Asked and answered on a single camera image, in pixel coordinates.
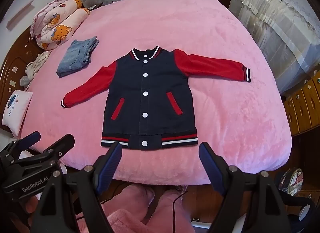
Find black cable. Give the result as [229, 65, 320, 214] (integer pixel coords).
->
[171, 190, 188, 233]

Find wooden drawer cabinet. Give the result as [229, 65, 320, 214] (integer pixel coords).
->
[282, 70, 320, 137]

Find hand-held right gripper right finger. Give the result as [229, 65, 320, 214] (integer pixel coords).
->
[199, 142, 290, 233]

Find crumpled white cloth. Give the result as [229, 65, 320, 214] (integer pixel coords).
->
[20, 51, 52, 89]

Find shiny foil bag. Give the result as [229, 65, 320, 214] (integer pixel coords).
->
[279, 167, 304, 196]

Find dark curved object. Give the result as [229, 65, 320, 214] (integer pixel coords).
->
[281, 192, 314, 223]

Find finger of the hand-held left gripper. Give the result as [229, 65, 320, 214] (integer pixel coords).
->
[15, 131, 42, 153]
[44, 134, 75, 164]

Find wooden headboard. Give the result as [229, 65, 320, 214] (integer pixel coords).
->
[0, 26, 43, 138]

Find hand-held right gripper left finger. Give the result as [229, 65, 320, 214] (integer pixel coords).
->
[30, 142, 123, 233]

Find person's pink fleece clothing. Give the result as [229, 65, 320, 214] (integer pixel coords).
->
[75, 183, 193, 233]

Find wooden wall strip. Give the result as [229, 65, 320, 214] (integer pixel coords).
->
[7, 0, 35, 31]

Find folded blue jeans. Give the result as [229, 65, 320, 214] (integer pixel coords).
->
[56, 36, 99, 78]

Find pink cartoon bear quilt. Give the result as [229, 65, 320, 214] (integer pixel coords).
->
[30, 0, 90, 50]

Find pink plush blanket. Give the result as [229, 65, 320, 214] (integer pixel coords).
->
[21, 0, 293, 186]

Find navy and red varsity jacket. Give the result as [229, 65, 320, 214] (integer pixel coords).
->
[61, 46, 251, 151]

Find white printed pillow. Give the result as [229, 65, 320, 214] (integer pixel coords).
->
[2, 90, 33, 137]

